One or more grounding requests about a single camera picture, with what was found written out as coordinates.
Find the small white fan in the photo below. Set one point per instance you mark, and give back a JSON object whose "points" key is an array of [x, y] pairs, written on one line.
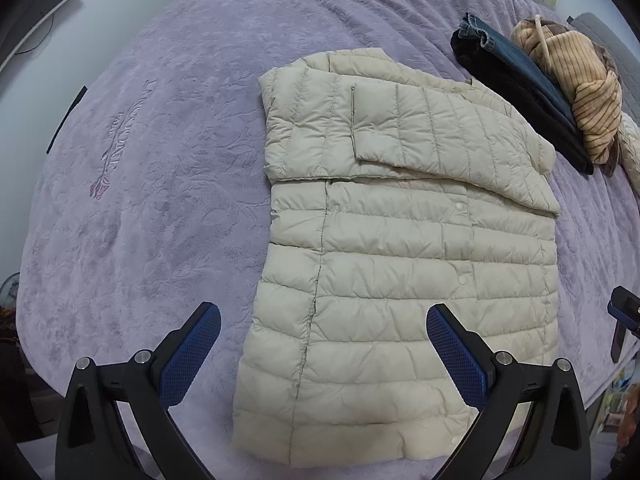
{"points": [[9, 290]]}

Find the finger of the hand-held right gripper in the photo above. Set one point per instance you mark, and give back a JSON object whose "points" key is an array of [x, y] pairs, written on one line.
{"points": [[627, 312]]}

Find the beige striped garment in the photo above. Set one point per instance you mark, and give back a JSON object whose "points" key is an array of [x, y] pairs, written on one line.
{"points": [[575, 70]]}

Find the purple plush blanket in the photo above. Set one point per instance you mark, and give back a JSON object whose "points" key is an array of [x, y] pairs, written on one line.
{"points": [[175, 160]]}

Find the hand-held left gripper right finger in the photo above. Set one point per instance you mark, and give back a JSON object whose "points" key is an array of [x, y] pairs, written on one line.
{"points": [[457, 355]]}

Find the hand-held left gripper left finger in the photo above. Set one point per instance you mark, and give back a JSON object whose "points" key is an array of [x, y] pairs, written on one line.
{"points": [[192, 355]]}

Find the white knit garment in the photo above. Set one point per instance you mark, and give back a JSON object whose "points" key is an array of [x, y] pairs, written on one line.
{"points": [[631, 152]]}

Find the folded blue jeans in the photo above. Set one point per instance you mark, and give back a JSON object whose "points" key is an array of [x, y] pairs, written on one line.
{"points": [[520, 65]]}

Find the folded black garment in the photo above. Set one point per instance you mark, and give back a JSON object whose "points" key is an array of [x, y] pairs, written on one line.
{"points": [[510, 95]]}

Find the colourful shelf clutter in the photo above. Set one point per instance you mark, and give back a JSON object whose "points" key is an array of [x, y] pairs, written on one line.
{"points": [[620, 400]]}

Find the cream quilted puffer jacket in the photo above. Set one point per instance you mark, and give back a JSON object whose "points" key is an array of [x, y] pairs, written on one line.
{"points": [[400, 270]]}

